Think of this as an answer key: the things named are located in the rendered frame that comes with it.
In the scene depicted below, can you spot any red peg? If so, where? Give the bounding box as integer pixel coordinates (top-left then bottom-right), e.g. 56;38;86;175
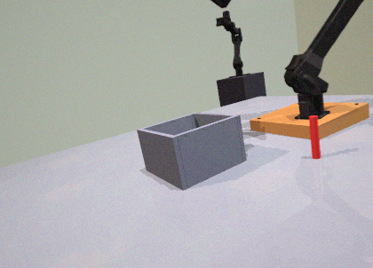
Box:
309;115;321;159

